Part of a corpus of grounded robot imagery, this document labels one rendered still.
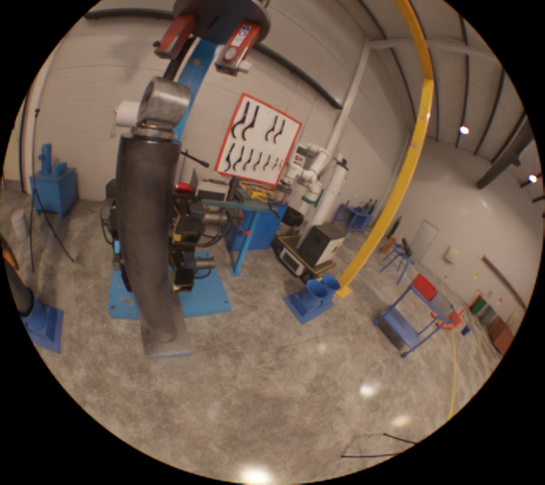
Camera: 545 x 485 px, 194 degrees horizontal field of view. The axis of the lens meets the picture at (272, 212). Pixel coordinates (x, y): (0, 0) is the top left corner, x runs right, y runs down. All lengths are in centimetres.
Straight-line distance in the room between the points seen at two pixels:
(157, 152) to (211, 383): 151
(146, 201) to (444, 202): 1102
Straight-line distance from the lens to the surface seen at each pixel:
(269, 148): 334
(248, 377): 160
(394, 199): 248
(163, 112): 49
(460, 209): 1107
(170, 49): 101
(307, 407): 178
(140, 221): 54
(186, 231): 92
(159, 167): 48
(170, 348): 143
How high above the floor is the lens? 152
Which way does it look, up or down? 20 degrees down
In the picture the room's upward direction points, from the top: 23 degrees clockwise
